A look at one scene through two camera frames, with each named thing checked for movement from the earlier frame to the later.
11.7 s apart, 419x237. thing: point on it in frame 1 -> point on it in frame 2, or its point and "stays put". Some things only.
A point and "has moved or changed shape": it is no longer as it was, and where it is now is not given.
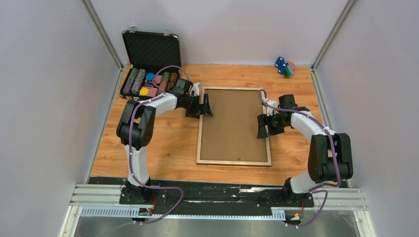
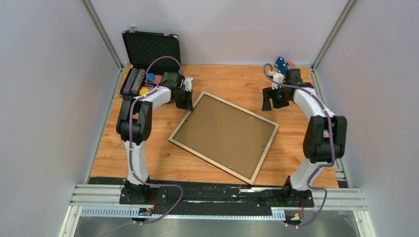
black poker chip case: x=147 y=53 stays put
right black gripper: x=262 y=119 -> x=267 y=93
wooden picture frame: x=198 y=160 has moved or changed shape
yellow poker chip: x=144 y=92 stays put
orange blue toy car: x=286 y=68 stays put
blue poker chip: x=149 y=76 stays put
